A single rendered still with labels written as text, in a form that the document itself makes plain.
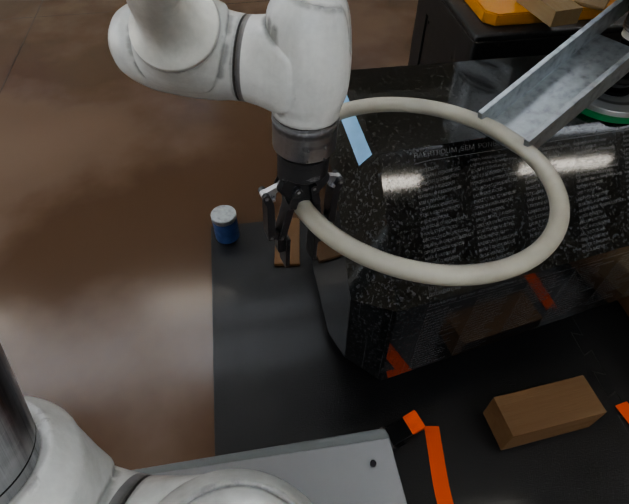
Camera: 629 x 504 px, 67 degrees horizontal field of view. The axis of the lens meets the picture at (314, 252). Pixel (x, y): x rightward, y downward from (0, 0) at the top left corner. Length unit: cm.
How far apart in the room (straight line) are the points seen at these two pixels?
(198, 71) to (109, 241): 162
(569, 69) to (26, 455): 111
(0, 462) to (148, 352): 143
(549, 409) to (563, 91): 90
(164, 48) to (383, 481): 57
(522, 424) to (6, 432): 137
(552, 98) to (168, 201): 163
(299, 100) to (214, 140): 195
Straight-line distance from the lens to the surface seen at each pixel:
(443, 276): 68
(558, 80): 116
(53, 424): 42
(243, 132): 256
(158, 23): 54
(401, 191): 106
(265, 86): 59
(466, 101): 125
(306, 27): 56
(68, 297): 203
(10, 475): 38
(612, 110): 130
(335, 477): 66
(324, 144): 64
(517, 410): 157
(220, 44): 59
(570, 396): 166
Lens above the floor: 149
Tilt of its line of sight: 50 degrees down
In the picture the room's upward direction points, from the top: straight up
